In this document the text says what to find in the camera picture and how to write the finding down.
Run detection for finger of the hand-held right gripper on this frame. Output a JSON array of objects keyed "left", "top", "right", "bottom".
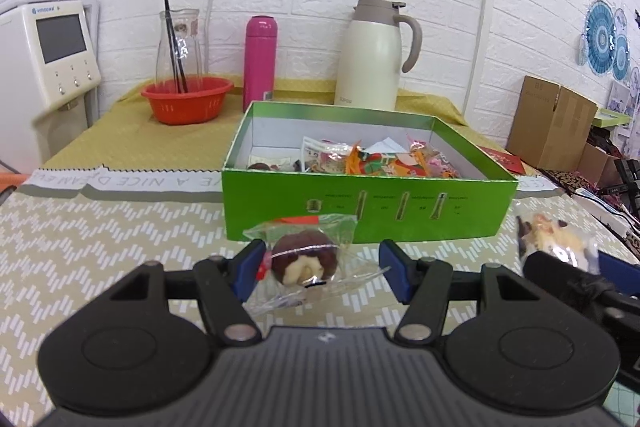
[
  {"left": 522, "top": 250, "right": 610, "bottom": 305},
  {"left": 597, "top": 252, "right": 640, "bottom": 282}
]

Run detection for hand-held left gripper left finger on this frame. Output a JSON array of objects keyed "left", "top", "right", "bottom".
[{"left": 107, "top": 239, "right": 268, "bottom": 344}]

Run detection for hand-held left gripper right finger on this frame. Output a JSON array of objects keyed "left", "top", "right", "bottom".
[{"left": 378, "top": 239, "right": 541, "bottom": 344}]

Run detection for brown cream snack clear packet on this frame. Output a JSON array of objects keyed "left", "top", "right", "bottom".
[{"left": 515, "top": 211, "right": 601, "bottom": 269}]

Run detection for brown date snack clear packet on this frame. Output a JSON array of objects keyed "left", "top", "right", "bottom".
[{"left": 242, "top": 214, "right": 386, "bottom": 313}]

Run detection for green cardboard box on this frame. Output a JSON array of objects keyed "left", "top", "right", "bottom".
[{"left": 221, "top": 102, "right": 518, "bottom": 244}]

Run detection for pile of assorted snack packets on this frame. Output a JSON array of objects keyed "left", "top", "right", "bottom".
[{"left": 247, "top": 134, "right": 462, "bottom": 181}]

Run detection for white power strip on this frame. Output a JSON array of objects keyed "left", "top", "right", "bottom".
[{"left": 574, "top": 187, "right": 640, "bottom": 235}]

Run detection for black charging devices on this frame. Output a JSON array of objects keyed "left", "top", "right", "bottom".
[{"left": 612, "top": 157, "right": 640, "bottom": 214}]

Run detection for leopard print cloth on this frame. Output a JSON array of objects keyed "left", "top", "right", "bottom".
[{"left": 542, "top": 169, "right": 587, "bottom": 196}]

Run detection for small brown cardboard box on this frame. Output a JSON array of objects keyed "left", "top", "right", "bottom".
[{"left": 580, "top": 142, "right": 624, "bottom": 188}]

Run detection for red envelope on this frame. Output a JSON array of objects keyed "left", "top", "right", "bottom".
[{"left": 477, "top": 146, "right": 526, "bottom": 175}]

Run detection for green tray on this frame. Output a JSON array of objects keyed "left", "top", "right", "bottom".
[{"left": 591, "top": 108, "right": 634, "bottom": 128}]

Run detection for beige chevron tablecloth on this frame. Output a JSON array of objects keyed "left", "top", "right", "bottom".
[{"left": 0, "top": 164, "right": 640, "bottom": 410}]

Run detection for large brown cardboard box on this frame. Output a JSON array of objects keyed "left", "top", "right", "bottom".
[{"left": 507, "top": 76, "right": 599, "bottom": 172}]

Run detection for yellow tablecloth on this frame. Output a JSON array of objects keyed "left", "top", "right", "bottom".
[{"left": 39, "top": 77, "right": 501, "bottom": 172}]

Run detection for orange plastic basket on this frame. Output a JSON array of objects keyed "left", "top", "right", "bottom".
[{"left": 140, "top": 77, "right": 235, "bottom": 125}]

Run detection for pink thermos bottle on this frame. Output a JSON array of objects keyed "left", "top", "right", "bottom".
[{"left": 243, "top": 15, "right": 279, "bottom": 112}]

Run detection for cream thermal carafe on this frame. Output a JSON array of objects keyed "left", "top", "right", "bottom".
[{"left": 334, "top": 0, "right": 423, "bottom": 112}]

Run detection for blue paper fan decorations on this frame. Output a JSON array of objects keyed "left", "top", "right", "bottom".
[{"left": 580, "top": 0, "right": 632, "bottom": 80}]

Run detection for clear glass pitcher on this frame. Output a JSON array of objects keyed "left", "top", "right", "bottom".
[{"left": 156, "top": 9, "right": 203, "bottom": 90}]

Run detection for white appliance with screen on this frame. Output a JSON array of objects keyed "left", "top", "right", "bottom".
[{"left": 0, "top": 0, "right": 103, "bottom": 175}]

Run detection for wall photo prints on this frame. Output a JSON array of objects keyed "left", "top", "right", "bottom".
[{"left": 609, "top": 67, "right": 640, "bottom": 142}]

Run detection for white cable conduit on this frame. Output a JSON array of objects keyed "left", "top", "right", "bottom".
[{"left": 461, "top": 0, "right": 497, "bottom": 114}]

